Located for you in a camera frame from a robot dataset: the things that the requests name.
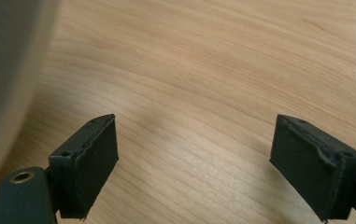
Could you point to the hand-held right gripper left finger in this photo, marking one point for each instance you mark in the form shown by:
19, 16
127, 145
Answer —
85, 168

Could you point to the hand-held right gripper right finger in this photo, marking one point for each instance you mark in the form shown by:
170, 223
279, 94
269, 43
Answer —
316, 168

